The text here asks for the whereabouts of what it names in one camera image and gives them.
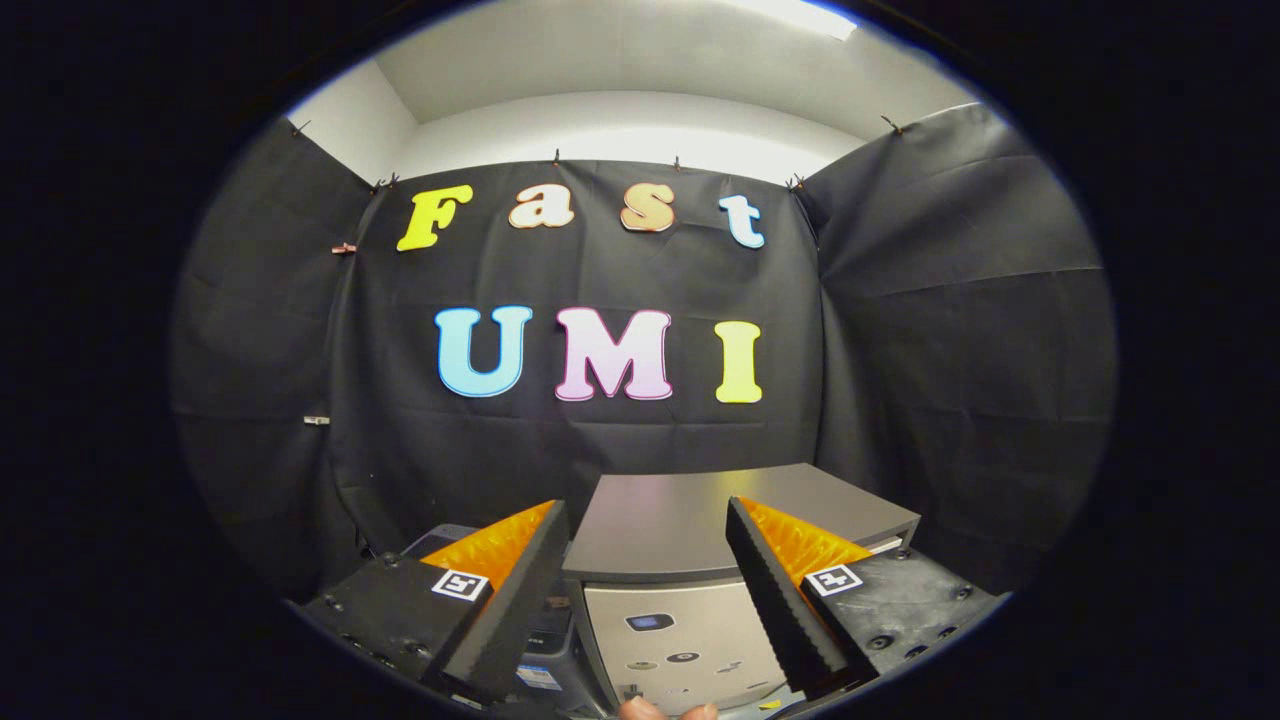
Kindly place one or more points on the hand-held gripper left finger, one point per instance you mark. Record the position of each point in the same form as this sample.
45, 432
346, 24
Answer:
510, 610

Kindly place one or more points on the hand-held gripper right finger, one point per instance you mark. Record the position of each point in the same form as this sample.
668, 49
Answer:
780, 610

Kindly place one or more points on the black backdrop cloth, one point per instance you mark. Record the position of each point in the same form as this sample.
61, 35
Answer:
950, 330

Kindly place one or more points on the dark grey washing machine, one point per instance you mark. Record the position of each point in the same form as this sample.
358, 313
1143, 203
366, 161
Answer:
560, 650

